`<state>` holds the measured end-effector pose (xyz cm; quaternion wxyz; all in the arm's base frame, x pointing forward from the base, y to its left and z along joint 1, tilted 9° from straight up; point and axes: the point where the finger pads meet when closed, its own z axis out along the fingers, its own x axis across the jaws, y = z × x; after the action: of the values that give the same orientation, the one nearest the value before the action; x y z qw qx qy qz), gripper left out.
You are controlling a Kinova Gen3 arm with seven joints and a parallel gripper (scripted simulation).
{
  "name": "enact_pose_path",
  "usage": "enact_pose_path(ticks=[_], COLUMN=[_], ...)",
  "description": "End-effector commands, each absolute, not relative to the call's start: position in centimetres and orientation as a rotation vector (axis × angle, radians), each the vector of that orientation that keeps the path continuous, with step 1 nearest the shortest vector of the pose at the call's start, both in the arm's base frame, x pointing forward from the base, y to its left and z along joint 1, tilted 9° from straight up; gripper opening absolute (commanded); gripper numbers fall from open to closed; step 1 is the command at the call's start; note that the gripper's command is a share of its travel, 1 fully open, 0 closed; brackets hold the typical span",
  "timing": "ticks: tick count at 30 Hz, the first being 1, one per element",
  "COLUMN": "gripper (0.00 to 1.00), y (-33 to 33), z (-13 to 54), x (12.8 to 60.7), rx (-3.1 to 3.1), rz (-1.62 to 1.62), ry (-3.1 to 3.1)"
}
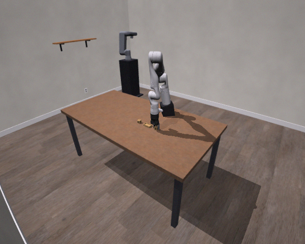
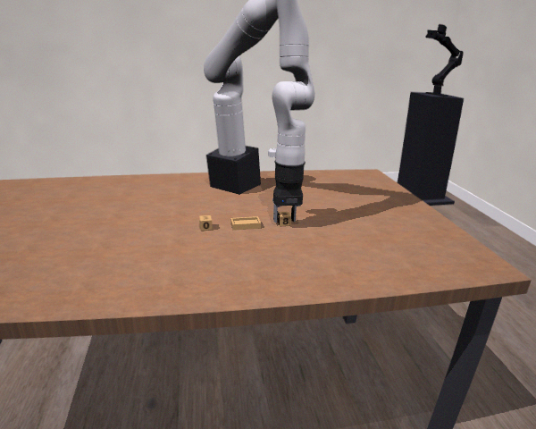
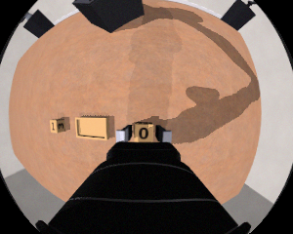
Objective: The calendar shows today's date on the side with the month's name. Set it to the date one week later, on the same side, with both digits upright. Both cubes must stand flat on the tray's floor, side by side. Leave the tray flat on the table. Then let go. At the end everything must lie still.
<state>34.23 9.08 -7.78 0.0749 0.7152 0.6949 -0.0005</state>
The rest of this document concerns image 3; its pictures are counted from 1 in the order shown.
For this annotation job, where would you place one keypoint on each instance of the tan wooden tray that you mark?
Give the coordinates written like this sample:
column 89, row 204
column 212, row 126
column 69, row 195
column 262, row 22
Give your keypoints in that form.
column 92, row 127

